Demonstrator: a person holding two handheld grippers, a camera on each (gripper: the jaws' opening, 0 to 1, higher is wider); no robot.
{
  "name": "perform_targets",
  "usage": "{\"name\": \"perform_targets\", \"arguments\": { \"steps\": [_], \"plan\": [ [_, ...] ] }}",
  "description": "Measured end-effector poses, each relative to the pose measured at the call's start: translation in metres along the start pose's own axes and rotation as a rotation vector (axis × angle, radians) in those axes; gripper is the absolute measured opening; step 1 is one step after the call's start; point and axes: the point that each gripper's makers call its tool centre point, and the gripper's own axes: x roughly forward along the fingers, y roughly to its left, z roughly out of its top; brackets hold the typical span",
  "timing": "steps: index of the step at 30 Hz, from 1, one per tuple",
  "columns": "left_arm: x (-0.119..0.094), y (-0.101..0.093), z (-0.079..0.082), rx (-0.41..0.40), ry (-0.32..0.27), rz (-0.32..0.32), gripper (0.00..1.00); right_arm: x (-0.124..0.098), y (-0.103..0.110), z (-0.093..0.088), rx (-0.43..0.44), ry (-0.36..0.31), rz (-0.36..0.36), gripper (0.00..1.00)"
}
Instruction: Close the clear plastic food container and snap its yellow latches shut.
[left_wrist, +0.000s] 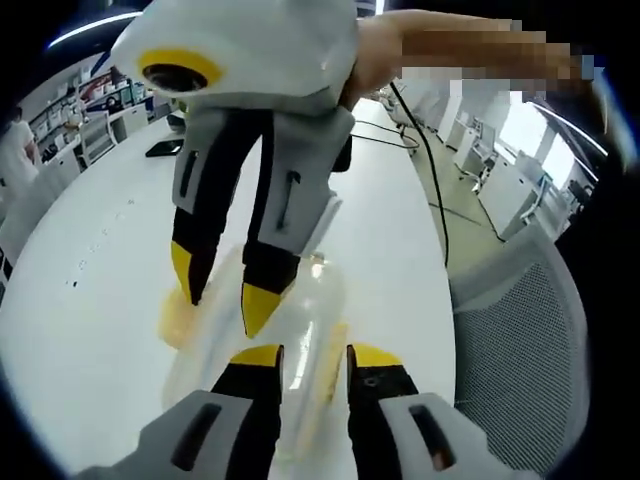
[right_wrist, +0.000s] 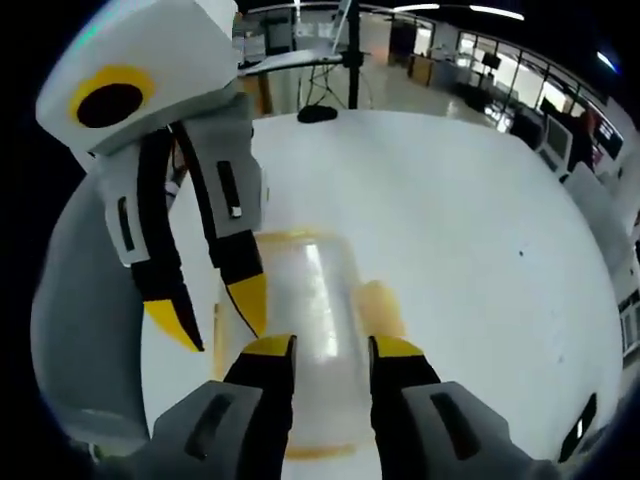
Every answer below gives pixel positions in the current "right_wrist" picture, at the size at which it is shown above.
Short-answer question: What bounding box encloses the grey mesh office chair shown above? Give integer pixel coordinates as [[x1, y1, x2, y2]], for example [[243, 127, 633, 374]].
[[28, 172, 152, 445]]

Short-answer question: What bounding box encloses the white office chair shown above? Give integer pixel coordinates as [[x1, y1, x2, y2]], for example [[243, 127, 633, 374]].
[[541, 116, 575, 172]]

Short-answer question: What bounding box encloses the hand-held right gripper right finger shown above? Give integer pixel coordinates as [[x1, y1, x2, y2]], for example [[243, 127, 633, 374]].
[[368, 334, 562, 480]]

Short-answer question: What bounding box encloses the white side desk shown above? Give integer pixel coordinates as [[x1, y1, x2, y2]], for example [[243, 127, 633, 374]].
[[236, 48, 347, 78]]

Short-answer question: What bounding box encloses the clear container with yellow buckle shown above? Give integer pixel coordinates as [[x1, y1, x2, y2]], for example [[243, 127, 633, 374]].
[[211, 226, 409, 460]]

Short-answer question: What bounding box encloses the yellow cabinet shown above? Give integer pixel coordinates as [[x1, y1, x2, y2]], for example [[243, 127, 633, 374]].
[[407, 52, 435, 88]]

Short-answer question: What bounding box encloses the short ceiling light strip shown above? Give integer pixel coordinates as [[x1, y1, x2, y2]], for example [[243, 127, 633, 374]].
[[378, 2, 442, 15]]

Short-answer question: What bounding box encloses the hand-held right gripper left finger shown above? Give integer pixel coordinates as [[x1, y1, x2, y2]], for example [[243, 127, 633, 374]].
[[149, 333, 297, 480]]

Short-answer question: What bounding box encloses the long ceiling light strip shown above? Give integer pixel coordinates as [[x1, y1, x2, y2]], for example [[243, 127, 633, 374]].
[[468, 4, 526, 22]]

